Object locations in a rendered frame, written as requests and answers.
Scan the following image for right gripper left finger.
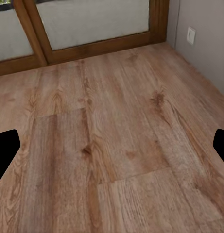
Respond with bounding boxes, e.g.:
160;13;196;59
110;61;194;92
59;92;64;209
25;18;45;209
0;130;20;179

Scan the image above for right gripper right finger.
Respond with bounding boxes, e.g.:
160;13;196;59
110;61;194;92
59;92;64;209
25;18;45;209
213;129;224;162

